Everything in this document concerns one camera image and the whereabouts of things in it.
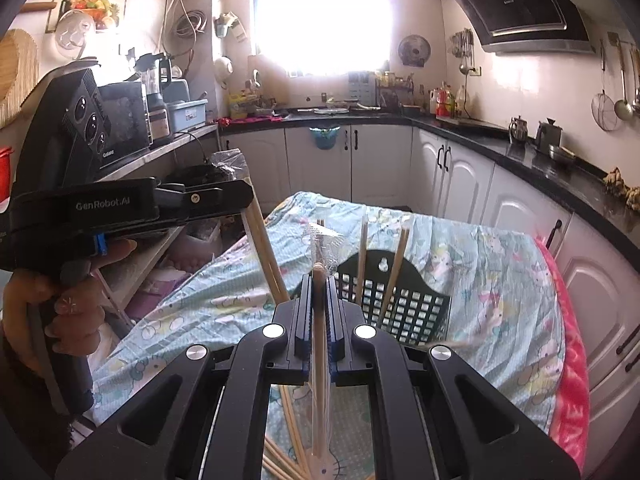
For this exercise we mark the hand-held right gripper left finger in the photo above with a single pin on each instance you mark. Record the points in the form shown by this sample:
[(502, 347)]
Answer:
[(300, 325)]

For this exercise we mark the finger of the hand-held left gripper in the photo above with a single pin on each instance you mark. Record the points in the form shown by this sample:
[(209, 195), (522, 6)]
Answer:
[(210, 197), (200, 175)]

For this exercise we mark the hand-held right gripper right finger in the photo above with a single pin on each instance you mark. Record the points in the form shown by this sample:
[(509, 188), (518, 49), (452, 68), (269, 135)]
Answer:
[(332, 325)]

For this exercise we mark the chopstick pair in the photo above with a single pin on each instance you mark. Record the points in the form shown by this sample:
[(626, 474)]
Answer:
[(318, 280), (362, 260), (265, 255), (397, 265)]

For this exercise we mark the green plastic utensil basket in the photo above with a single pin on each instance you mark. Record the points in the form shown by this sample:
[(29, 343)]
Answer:
[(420, 310)]

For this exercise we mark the person's left forearm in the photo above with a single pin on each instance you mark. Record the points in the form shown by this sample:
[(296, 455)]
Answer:
[(25, 410)]

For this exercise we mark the person's left hand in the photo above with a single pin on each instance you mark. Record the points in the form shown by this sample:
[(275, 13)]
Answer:
[(75, 310)]

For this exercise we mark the metal shelf rack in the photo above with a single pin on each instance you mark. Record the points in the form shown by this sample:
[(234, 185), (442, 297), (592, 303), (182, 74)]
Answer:
[(190, 136)]

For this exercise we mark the grey blue plastic bin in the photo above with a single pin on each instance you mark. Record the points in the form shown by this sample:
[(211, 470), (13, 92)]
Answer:
[(187, 116)]

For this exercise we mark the red counter cloth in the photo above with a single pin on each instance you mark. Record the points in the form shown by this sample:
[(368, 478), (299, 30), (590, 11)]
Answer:
[(250, 120)]

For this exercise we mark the red plastic container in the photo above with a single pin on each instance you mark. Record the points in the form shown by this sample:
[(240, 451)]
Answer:
[(5, 175)]

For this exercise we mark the black blender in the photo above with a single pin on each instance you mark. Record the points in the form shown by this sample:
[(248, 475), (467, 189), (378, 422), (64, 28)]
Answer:
[(156, 105)]

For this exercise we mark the black microwave oven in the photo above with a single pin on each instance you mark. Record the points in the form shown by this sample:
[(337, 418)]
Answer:
[(125, 125)]

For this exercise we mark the blue hanging cabinet bin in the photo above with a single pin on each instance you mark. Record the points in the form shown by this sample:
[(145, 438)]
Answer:
[(324, 139)]

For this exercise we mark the round bamboo board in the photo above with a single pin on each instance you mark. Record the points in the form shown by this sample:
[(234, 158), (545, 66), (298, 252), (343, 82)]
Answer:
[(17, 75)]

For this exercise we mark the blue cartoon printed tablecloth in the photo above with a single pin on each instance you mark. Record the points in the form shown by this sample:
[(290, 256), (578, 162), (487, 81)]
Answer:
[(500, 280)]

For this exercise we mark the white round plastic cover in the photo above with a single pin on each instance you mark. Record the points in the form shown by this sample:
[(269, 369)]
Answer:
[(74, 32)]

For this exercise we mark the grey slotted holder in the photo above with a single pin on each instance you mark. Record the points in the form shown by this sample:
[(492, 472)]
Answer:
[(361, 87)]

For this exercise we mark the kitchen window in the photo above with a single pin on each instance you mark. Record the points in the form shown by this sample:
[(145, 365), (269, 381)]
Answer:
[(320, 15)]

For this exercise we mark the wooden rolling pin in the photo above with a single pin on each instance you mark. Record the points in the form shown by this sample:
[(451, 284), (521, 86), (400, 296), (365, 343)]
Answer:
[(37, 7)]

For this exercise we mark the black spice rack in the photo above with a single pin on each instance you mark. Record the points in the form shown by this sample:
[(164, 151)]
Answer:
[(395, 95)]

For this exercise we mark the red printed container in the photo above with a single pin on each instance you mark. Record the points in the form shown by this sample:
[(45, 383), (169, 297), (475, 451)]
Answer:
[(444, 105)]

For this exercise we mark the pink fleece blanket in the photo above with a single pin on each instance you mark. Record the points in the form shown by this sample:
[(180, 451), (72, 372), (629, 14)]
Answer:
[(572, 385)]

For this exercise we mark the cooking oil bottle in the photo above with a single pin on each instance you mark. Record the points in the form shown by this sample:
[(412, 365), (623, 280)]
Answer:
[(460, 102)]

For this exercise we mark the steel teapot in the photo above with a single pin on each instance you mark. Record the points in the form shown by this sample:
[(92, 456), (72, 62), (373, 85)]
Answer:
[(519, 131)]

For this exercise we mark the black kitchen countertop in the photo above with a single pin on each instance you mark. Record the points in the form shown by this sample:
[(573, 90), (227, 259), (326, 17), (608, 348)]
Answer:
[(565, 180)]

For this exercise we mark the shallow steel pan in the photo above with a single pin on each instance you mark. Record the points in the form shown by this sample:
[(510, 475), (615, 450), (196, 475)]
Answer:
[(561, 155)]

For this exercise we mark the steel kettle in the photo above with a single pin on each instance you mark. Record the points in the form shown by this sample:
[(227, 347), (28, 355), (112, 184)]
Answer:
[(549, 136)]

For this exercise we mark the small hanging kitchen tools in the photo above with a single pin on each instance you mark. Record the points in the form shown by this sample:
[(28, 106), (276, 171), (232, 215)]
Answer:
[(464, 45)]

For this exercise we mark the ginger roots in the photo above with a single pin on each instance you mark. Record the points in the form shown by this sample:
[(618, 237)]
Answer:
[(620, 185)]

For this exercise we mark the black range hood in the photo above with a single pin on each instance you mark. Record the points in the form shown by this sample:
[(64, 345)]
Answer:
[(520, 5)]

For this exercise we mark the hanging steel ladle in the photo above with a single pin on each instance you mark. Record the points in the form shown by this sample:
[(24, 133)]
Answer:
[(624, 109)]

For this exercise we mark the fruit wall poster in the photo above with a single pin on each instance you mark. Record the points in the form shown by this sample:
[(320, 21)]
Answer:
[(100, 2)]

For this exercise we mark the small round wall fan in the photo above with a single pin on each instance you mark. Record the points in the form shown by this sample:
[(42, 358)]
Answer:
[(414, 51)]

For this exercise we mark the wall utensil rail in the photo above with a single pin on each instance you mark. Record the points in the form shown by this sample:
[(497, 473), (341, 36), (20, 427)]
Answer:
[(614, 37)]

